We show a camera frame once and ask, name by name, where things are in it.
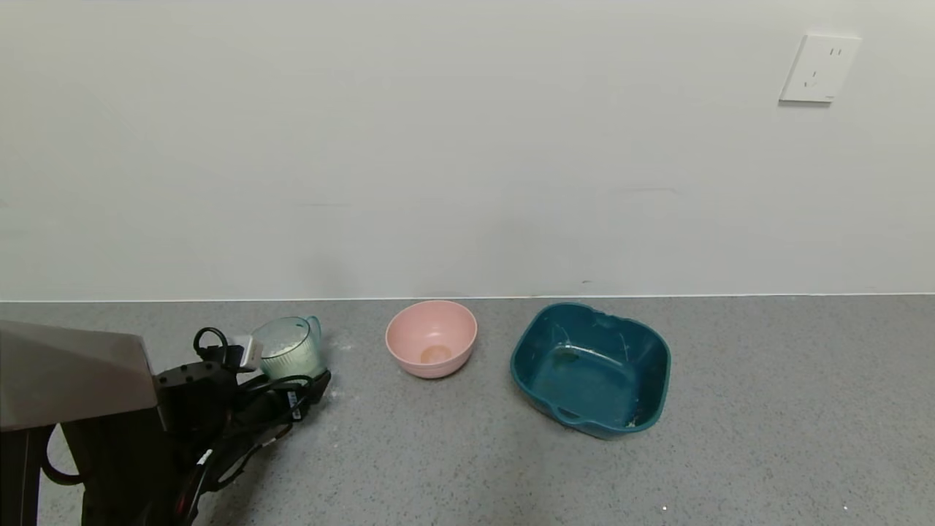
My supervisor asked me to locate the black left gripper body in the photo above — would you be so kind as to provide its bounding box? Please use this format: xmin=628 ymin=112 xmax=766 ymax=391
xmin=242 ymin=381 xmax=311 ymax=427

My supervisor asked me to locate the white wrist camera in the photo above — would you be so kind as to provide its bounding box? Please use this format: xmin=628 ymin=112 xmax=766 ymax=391
xmin=235 ymin=334 xmax=264 ymax=373

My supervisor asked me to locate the white wall socket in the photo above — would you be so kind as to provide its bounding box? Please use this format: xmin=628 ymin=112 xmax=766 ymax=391
xmin=779 ymin=33 xmax=863 ymax=104

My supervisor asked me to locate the ribbed translucent teal cup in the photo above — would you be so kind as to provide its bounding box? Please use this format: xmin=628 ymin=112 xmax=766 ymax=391
xmin=252 ymin=315 xmax=324 ymax=382

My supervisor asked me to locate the pink plastic bowl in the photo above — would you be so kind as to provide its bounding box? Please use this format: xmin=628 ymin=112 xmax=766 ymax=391
xmin=385 ymin=300 xmax=478 ymax=380

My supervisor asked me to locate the dark teal square tray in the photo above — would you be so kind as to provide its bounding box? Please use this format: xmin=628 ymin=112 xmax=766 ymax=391
xmin=509 ymin=302 xmax=672 ymax=441

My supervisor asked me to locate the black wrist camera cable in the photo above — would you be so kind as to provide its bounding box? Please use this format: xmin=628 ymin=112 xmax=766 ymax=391
xmin=172 ymin=327 xmax=315 ymax=526

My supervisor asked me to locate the white powder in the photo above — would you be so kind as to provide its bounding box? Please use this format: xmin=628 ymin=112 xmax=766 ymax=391
xmin=262 ymin=340 xmax=322 ymax=381

